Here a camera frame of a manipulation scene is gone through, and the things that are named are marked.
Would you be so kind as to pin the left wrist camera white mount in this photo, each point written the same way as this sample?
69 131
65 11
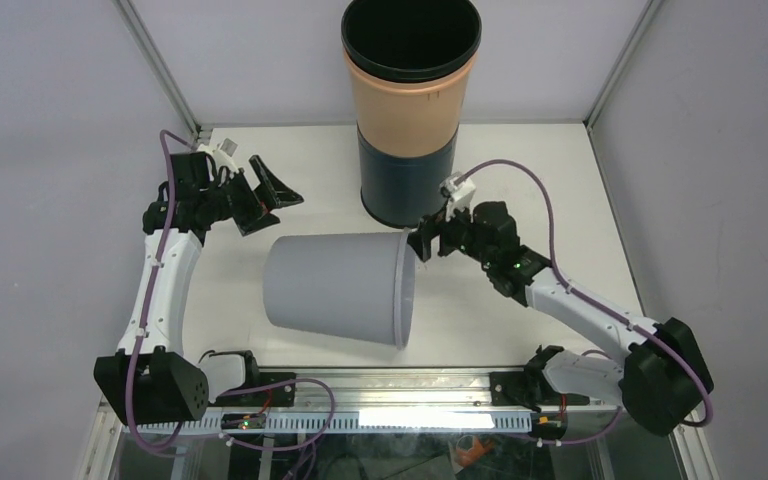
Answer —
222 151

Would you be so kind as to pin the right aluminium frame post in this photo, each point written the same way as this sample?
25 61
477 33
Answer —
640 28

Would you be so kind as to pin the orange plastic bucket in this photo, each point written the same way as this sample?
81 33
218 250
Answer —
408 120

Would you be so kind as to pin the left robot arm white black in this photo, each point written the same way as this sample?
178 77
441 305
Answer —
154 333

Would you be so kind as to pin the aluminium frame post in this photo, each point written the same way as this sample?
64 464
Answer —
157 64
640 28

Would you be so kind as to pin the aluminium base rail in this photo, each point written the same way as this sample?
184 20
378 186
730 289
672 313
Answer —
390 381

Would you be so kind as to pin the left aluminium frame post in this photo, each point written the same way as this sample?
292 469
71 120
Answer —
157 64

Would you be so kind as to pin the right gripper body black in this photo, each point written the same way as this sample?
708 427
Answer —
466 243

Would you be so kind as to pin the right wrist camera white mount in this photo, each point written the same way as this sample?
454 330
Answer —
458 193

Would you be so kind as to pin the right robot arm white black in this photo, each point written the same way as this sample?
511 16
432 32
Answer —
654 371

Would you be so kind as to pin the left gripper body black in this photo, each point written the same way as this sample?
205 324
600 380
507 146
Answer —
233 198

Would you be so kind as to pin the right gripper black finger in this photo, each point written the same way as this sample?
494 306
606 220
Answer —
420 241
436 226

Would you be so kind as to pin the black ribbed plastic bucket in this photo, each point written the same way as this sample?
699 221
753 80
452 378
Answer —
410 41

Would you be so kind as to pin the white slotted cable duct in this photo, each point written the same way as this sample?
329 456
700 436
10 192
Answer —
368 420

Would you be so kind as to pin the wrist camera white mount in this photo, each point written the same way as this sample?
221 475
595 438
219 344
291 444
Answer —
458 193
222 151

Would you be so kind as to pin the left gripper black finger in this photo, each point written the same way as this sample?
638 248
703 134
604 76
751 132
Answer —
281 198
265 176

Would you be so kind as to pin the grey plastic bucket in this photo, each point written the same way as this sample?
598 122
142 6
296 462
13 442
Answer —
358 286

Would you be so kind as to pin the dark blue plastic bucket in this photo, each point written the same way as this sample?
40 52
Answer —
399 191

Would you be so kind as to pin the orange object below table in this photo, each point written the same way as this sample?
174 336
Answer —
468 449

